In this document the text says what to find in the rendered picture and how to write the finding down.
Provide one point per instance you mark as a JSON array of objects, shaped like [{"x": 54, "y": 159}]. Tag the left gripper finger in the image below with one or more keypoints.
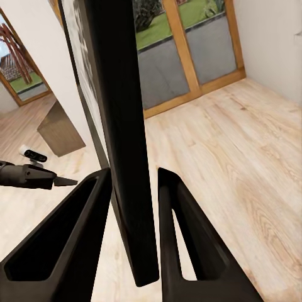
[
  {"x": 60, "y": 181},
  {"x": 32, "y": 174}
]

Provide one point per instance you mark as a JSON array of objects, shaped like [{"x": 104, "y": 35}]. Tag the poster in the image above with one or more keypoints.
[{"x": 101, "y": 39}]

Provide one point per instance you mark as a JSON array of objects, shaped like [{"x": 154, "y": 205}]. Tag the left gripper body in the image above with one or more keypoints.
[{"x": 17, "y": 178}]

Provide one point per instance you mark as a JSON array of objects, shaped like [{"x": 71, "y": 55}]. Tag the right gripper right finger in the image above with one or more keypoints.
[{"x": 219, "y": 276}]

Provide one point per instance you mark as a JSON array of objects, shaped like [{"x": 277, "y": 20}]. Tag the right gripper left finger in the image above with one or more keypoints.
[{"x": 58, "y": 260}]

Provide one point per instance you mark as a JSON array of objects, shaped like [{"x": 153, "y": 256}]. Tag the cabinet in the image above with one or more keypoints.
[{"x": 59, "y": 133}]

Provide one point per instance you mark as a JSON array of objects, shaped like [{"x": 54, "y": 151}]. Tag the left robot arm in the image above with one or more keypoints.
[{"x": 31, "y": 175}]

